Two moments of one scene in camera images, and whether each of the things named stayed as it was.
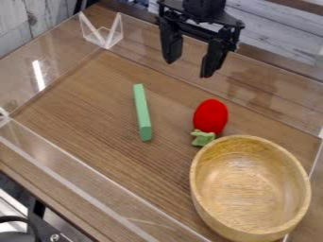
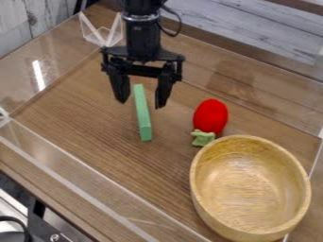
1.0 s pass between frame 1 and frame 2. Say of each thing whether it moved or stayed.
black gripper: moved
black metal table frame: stayed
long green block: stayed
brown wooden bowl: stayed
